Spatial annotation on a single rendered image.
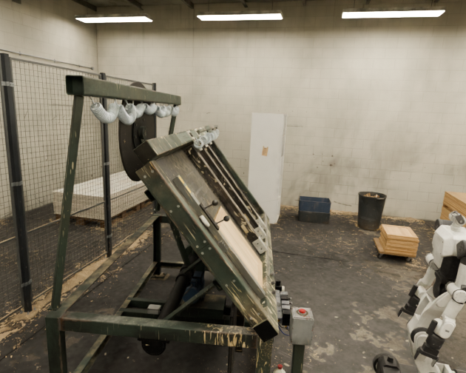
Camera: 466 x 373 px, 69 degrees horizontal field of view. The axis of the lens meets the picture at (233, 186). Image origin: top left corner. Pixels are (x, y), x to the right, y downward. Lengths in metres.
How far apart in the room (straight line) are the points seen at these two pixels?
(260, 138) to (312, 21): 2.79
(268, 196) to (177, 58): 3.87
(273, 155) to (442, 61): 3.74
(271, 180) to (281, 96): 2.12
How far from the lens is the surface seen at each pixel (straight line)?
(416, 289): 3.00
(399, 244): 5.59
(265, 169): 6.37
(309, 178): 7.75
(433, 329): 2.60
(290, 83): 7.68
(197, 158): 2.79
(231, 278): 1.99
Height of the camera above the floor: 2.05
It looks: 12 degrees down
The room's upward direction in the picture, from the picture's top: 3 degrees clockwise
